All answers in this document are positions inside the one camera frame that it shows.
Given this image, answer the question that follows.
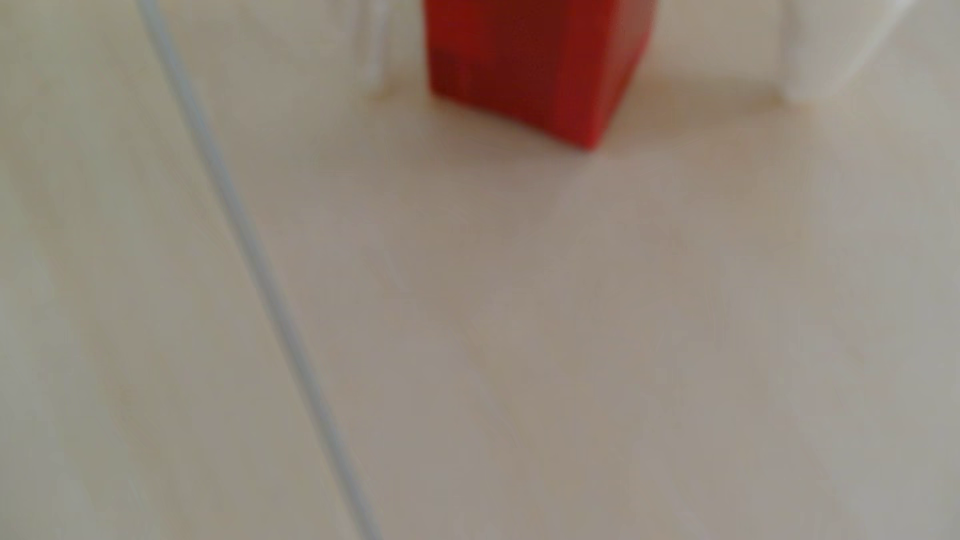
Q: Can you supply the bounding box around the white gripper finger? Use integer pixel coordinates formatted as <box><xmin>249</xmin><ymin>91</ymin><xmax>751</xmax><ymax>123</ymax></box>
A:
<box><xmin>351</xmin><ymin>0</ymin><xmax>396</xmax><ymax>96</ymax></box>
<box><xmin>776</xmin><ymin>0</ymin><xmax>921</xmax><ymax>104</ymax></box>

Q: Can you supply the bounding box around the red block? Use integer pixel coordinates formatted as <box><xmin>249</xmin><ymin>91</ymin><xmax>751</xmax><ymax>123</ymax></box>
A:
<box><xmin>423</xmin><ymin>0</ymin><xmax>658</xmax><ymax>152</ymax></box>

